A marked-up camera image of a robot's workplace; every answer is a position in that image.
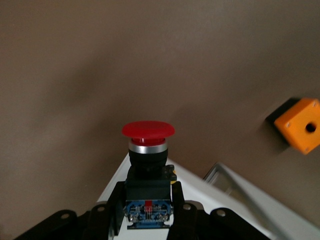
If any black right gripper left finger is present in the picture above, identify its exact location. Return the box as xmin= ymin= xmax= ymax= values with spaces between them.
xmin=14 ymin=181 xmax=126 ymax=240

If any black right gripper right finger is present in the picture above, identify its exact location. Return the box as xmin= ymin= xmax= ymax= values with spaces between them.
xmin=169 ymin=181 xmax=271 ymax=240

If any red mushroom push button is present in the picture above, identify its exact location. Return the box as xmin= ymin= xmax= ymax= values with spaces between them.
xmin=121 ymin=121 xmax=176 ymax=230

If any white drawer cabinet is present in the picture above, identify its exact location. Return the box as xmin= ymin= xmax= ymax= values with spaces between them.
xmin=96 ymin=149 xmax=276 ymax=240

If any orange box with hole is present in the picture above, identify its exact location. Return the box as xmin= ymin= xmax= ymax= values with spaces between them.
xmin=264 ymin=97 xmax=320 ymax=156

